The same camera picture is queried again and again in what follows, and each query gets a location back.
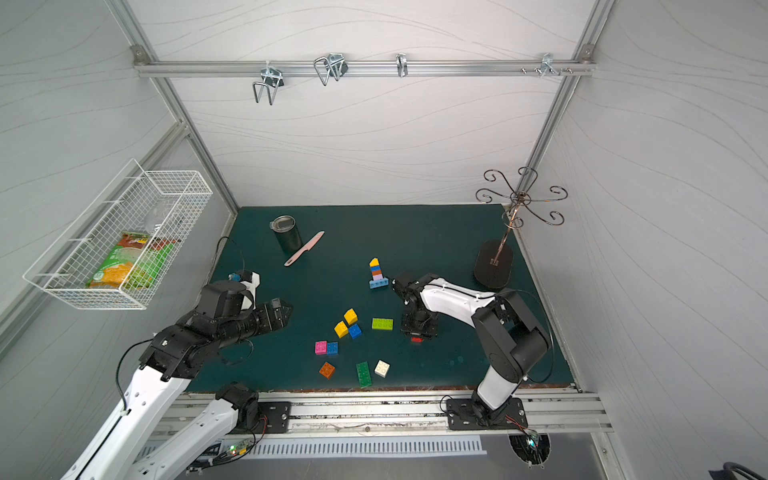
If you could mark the light blue lego base plate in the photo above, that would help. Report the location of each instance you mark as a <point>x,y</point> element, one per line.
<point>374,284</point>

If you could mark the white wire basket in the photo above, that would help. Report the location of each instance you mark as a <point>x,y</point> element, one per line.
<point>161,203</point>

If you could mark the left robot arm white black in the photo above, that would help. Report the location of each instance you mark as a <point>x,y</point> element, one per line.
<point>171,360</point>

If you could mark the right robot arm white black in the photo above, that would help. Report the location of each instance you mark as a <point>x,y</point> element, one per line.
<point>511,336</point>

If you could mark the dark green metal tumbler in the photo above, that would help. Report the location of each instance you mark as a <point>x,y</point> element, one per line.
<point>287,234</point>

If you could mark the aluminium crossbar rail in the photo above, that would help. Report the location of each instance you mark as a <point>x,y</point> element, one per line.
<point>357,68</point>

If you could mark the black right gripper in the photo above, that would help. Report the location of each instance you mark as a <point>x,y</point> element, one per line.
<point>417,318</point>

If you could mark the lime green long lego brick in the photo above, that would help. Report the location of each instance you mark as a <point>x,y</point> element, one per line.
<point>382,324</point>

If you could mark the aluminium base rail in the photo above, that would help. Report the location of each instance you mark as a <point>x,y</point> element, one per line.
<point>428,412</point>

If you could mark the metal hook clip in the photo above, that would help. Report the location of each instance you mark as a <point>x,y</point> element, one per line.
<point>546,68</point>
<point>401,65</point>
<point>331,66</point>
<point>266,88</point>

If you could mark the orange lego brick front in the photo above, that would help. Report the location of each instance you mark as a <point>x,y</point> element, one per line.
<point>327,370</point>

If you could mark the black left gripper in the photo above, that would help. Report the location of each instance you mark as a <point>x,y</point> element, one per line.
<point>274,315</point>

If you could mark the green snack bag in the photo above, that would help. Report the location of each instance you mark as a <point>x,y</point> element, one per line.
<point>135,262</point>

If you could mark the pink plastic knife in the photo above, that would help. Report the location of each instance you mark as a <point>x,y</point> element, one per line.
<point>305,248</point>

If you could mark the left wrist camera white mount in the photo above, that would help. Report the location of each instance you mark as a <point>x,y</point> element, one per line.
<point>251,281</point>

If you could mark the cream lego brick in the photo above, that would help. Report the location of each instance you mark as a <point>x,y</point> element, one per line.
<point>382,368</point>

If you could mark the dark green long lego brick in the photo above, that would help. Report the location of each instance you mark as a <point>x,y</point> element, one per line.
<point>363,375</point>

